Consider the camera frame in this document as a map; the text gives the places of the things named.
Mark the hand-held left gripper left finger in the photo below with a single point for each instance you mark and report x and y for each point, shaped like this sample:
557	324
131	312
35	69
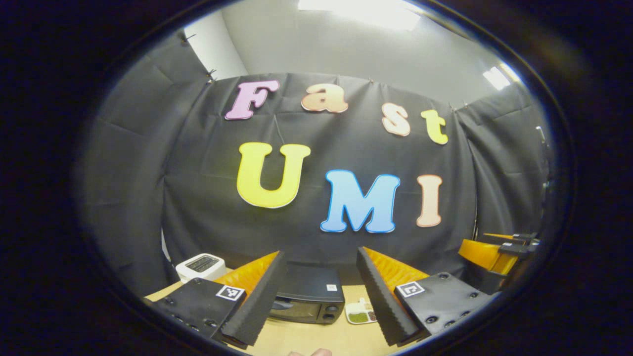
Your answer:
257	301

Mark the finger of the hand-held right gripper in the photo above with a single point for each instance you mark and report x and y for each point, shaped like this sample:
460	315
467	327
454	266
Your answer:
514	236
484	254

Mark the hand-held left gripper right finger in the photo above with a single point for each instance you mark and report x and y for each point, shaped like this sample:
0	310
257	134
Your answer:
381	301

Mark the black electric oven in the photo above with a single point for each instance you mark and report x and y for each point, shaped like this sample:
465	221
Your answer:
311	287

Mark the white divided plate of beans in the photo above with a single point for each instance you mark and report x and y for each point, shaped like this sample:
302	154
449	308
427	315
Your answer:
358	316

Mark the white toaster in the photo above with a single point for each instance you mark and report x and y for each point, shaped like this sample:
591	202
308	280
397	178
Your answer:
200	267

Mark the dark metal stand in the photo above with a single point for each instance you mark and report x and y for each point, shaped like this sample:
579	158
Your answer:
544	158

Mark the small ceiling light panel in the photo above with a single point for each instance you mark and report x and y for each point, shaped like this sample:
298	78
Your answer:
496	78

